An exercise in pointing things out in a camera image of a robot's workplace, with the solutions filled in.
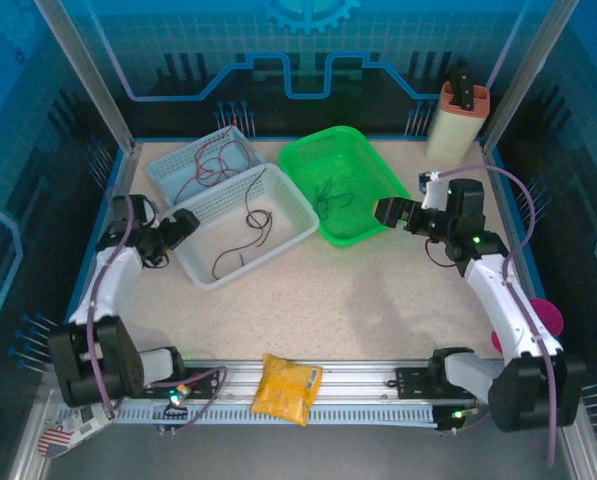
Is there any black cable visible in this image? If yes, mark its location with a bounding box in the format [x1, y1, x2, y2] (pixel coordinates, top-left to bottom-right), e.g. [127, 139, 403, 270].
[211, 238, 265, 282]
[244, 166, 275, 247]

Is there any thin dark red cable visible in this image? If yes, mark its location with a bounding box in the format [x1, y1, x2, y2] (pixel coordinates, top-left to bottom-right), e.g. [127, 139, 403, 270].
[195, 154, 229, 182]

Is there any long red cable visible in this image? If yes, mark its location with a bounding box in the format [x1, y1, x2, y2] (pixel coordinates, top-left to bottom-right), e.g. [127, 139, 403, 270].
[192, 117, 253, 190]

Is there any light blue plastic basket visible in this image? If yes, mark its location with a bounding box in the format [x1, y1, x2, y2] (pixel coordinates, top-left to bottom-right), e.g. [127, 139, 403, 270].
[145, 125, 268, 209]

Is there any green plastic basket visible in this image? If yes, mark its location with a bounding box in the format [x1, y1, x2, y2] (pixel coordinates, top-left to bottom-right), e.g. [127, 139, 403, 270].
[277, 125, 413, 249]

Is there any beige knife block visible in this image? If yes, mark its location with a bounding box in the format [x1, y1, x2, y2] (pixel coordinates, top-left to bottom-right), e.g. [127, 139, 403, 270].
[425, 81, 492, 164]

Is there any white plastic basket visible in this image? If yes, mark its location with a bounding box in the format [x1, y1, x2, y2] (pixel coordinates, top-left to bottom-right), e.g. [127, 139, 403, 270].
[170, 162, 321, 292]

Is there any magenta plastic cup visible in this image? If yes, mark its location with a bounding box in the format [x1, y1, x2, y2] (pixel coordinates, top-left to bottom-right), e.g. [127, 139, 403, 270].
[490, 298, 564, 354]

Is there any yellow snack packet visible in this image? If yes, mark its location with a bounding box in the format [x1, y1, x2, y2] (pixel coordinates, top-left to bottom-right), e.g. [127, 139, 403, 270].
[249, 352, 324, 428]

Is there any flag print paper packet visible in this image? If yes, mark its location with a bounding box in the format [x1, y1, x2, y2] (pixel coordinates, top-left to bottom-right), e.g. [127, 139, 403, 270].
[37, 404, 114, 459]

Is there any black knife handle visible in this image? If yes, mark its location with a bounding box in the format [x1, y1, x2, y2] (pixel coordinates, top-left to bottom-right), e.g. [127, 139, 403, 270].
[450, 58, 475, 110]

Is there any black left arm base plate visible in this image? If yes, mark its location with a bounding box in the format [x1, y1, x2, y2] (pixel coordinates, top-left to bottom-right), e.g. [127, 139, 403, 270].
[182, 367, 220, 401]

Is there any aluminium frame post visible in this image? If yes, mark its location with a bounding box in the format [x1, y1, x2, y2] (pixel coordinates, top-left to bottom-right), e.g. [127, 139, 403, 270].
[32, 0, 144, 154]
[480, 0, 579, 151]

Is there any aluminium mounting rail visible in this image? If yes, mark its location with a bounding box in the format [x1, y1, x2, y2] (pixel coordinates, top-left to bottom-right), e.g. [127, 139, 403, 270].
[45, 357, 572, 406]

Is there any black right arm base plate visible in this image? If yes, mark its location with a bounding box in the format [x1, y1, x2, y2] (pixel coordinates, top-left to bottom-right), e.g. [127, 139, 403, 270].
[395, 367, 487, 401]

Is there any white slotted cable duct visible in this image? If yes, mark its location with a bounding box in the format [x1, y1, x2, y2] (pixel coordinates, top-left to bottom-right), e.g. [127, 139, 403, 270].
[112, 402, 439, 427]

